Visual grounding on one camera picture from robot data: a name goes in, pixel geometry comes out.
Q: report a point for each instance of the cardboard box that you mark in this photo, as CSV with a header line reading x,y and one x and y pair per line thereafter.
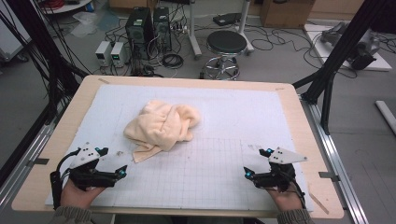
x,y
286,12

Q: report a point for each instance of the person's right hand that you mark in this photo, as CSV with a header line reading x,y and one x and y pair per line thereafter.
x,y
288,200

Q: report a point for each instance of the cream terry towel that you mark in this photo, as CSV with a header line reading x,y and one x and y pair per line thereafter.
x,y
162,124

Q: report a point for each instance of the grey machine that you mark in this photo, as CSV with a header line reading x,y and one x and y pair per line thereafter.
x,y
364,46

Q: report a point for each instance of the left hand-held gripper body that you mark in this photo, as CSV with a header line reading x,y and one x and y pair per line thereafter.
x,y
84,157

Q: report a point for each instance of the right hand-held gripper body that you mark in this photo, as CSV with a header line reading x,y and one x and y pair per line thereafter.
x,y
283,157

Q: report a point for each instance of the white table leg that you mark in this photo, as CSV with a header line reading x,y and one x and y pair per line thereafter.
x,y
193,34
244,21

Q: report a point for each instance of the large black computer tower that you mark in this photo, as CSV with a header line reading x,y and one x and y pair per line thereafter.
x,y
138,29

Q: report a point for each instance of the clear plastic bag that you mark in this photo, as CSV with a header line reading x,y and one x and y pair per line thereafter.
x,y
85,23

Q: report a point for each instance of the black round stool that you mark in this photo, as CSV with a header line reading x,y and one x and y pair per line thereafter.
x,y
226,41

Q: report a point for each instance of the white power supply unit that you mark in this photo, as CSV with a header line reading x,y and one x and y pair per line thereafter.
x,y
103,53
119,54

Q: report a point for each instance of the black metal frame stand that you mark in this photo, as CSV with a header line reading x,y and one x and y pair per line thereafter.
x,y
46,49
339,46

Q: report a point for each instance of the flat black device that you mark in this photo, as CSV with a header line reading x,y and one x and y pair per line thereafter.
x,y
227,18

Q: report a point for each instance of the person's left hand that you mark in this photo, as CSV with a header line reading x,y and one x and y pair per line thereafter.
x,y
76,197

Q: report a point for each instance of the slim black computer tower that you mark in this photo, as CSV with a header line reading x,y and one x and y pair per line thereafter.
x,y
162,28

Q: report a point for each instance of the white tube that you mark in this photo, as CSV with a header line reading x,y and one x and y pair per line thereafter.
x,y
386,113

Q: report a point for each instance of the white board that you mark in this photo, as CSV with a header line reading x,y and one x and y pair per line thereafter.
x,y
320,49

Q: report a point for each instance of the round white table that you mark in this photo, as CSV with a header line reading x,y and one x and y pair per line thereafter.
x,y
68,6

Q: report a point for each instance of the aluminium rail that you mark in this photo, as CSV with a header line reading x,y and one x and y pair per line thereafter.
x,y
28,158
336,155

